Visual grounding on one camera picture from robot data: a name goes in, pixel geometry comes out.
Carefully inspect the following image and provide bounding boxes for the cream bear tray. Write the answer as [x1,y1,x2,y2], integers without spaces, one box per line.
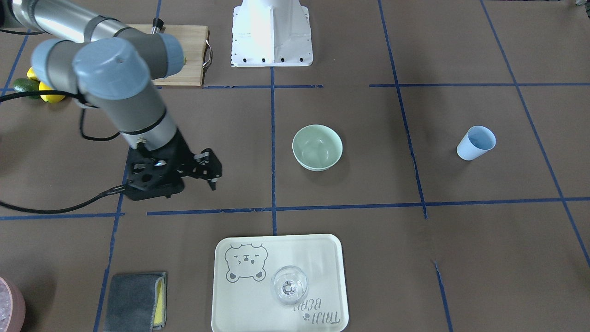
[211,234,349,332]

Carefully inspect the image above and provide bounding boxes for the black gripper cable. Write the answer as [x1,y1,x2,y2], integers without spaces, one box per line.
[0,90,139,214]

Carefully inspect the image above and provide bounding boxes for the yellow lemon rear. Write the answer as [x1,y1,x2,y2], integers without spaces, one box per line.
[27,67,40,82]

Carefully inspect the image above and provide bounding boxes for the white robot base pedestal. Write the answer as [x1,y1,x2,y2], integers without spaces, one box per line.
[230,0,314,67]

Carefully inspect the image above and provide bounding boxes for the pink bowl of ice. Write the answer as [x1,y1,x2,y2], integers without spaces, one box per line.
[0,277,26,332]

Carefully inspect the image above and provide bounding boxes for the yellow lemon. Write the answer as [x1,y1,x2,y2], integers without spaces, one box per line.
[39,82,66,104]
[27,67,40,82]

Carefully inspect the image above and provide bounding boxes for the green lime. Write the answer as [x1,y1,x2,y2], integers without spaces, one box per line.
[12,78,40,93]

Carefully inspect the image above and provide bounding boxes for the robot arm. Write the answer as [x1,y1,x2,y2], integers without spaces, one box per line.
[1,0,223,201]

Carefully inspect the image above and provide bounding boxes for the yellow lemon front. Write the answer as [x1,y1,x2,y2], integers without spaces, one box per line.
[39,82,66,104]

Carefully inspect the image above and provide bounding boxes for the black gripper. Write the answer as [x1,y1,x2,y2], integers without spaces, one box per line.
[124,130,223,201]

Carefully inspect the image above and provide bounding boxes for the light blue plastic cup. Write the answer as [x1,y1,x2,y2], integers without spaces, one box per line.
[456,125,496,160]

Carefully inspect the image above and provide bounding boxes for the grey folded cloth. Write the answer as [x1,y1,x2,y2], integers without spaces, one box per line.
[103,271,168,332]

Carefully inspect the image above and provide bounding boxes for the wooden cutting board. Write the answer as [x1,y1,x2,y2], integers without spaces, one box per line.
[118,24,212,87]

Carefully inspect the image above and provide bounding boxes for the green bowl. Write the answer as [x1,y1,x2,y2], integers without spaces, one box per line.
[291,124,343,172]

